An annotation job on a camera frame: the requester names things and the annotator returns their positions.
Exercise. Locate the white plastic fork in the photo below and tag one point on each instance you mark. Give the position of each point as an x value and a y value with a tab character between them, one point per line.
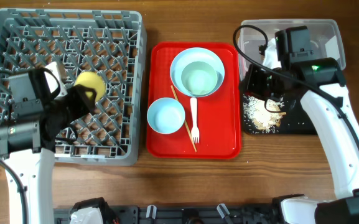
195	130

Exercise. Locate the light blue round plate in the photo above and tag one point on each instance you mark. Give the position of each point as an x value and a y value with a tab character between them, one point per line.
192	55

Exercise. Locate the light blue bowl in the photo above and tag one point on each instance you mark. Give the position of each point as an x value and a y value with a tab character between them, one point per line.
165	115

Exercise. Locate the clear plastic waste bin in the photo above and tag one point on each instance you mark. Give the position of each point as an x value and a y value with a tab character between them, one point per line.
325	37

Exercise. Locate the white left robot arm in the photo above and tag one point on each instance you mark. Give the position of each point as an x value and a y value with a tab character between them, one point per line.
27	143

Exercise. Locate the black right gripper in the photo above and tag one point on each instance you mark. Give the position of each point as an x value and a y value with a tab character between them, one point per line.
251	85

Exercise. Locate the yellow plastic cup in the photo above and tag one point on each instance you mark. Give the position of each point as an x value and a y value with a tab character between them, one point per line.
94	81

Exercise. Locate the mint green bowl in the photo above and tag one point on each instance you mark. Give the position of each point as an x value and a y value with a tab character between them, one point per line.
199	78

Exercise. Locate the grey plastic dishwasher rack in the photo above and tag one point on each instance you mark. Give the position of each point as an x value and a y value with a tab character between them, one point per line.
109	43

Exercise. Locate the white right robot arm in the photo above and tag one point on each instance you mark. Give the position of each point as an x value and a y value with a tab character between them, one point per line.
323	95

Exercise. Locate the red plastic tray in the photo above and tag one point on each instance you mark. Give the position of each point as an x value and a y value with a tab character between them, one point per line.
218	114

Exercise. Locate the black plastic tray bin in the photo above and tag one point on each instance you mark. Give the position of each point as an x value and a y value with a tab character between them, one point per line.
296	121

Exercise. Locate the rice and nut scraps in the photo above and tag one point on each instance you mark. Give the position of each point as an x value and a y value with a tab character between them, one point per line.
262	117

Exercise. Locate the wooden chopstick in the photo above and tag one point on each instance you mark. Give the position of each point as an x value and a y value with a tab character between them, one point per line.
185	122

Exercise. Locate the crumpled white tissue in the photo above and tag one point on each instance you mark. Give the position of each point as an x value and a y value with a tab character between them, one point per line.
270	59

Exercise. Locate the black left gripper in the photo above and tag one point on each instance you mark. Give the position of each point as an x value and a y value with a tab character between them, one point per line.
84	89

